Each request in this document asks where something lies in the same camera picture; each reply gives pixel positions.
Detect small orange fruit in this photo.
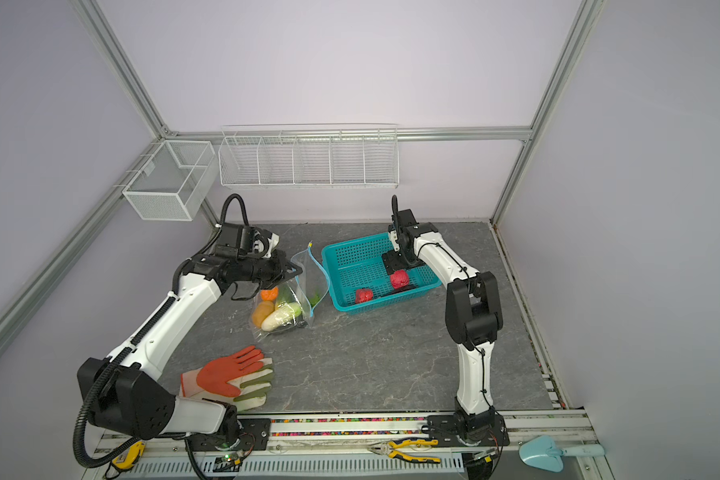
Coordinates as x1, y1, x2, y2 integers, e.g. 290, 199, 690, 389
260, 287, 279, 302

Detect yellow handled pliers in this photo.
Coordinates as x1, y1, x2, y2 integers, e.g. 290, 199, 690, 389
368, 438, 442, 464

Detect white mesh box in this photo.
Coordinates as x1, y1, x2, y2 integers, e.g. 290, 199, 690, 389
123, 140, 218, 221

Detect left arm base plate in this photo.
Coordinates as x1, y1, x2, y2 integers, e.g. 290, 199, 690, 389
188, 417, 272, 453

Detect pink red round fruit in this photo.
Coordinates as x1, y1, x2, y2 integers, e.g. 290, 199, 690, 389
389, 269, 410, 290

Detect teal plastic basket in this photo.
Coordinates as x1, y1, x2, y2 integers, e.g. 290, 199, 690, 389
321, 233, 441, 314

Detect white wire shelf basket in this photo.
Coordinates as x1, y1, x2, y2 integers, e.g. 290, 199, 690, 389
218, 123, 400, 188

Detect white radish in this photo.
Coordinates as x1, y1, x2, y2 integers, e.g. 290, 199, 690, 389
260, 302, 302, 332

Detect small red pepper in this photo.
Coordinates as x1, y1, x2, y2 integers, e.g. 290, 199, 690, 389
355, 288, 374, 304

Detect white slotted cable duct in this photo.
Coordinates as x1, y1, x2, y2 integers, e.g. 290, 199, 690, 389
120, 453, 466, 479

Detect clear zip top bag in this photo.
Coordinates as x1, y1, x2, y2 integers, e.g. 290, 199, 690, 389
250, 243, 331, 341

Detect red white work glove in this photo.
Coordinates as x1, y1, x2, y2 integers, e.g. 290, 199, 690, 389
180, 345, 274, 411

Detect yellow orange mango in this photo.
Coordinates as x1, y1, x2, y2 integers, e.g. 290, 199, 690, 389
252, 301, 275, 329

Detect yellow tape measure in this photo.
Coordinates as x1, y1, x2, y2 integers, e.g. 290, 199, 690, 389
110, 441, 146, 473

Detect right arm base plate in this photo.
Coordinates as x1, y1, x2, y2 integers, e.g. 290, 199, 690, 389
421, 412, 510, 447

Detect light blue scoop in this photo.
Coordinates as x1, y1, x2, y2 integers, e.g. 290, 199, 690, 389
518, 435, 606, 473

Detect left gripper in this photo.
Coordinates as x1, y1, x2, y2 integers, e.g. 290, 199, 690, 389
239, 249, 303, 289

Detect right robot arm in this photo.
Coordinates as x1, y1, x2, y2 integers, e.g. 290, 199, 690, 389
382, 197, 503, 436

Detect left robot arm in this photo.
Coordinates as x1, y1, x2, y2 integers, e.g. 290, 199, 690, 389
72, 223, 303, 468

